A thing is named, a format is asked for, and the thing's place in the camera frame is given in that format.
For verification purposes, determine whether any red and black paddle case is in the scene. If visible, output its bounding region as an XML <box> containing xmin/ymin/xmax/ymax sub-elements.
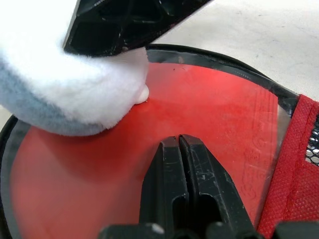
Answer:
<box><xmin>0</xmin><ymin>43</ymin><xmax>319</xmax><ymax>239</ymax></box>

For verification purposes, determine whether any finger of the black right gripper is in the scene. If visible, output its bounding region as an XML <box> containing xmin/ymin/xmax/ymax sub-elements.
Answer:
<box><xmin>62</xmin><ymin>0</ymin><xmax>215</xmax><ymax>57</ymax></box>

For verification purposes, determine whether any white and blue plush ball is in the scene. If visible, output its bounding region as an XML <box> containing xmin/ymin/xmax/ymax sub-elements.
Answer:
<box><xmin>0</xmin><ymin>24</ymin><xmax>150</xmax><ymax>137</ymax></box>

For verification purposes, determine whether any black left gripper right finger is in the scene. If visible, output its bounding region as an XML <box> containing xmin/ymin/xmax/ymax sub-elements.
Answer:
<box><xmin>178</xmin><ymin>134</ymin><xmax>255</xmax><ymax>239</ymax></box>

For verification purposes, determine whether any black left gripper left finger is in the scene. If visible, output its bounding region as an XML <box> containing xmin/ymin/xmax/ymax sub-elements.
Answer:
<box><xmin>139</xmin><ymin>135</ymin><xmax>190</xmax><ymax>239</ymax></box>

